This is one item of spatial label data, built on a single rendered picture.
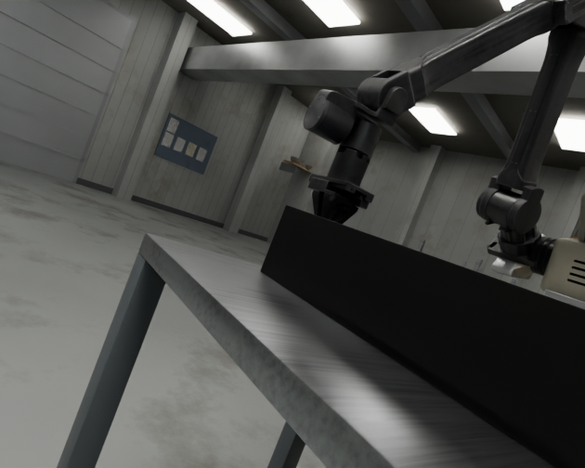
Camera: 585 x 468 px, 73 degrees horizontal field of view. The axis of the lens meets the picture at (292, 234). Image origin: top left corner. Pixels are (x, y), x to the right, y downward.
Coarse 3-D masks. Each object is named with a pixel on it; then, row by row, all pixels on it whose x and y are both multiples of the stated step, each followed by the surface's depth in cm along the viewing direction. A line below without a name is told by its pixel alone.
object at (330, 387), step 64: (192, 256) 53; (128, 320) 55; (256, 320) 35; (320, 320) 45; (256, 384) 29; (320, 384) 26; (384, 384) 31; (64, 448) 58; (320, 448) 23; (384, 448) 21; (448, 448) 24; (512, 448) 28
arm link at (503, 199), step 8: (496, 192) 86; (504, 192) 85; (512, 192) 84; (496, 200) 85; (504, 200) 83; (512, 200) 82; (488, 208) 86; (496, 208) 84; (504, 208) 83; (488, 216) 87; (496, 216) 85; (504, 216) 83; (488, 224) 88; (504, 224) 84; (504, 232) 84
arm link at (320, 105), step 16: (320, 96) 61; (336, 96) 60; (400, 96) 61; (320, 112) 60; (336, 112) 60; (352, 112) 62; (368, 112) 62; (384, 112) 62; (400, 112) 62; (320, 128) 61; (336, 128) 61; (336, 144) 64
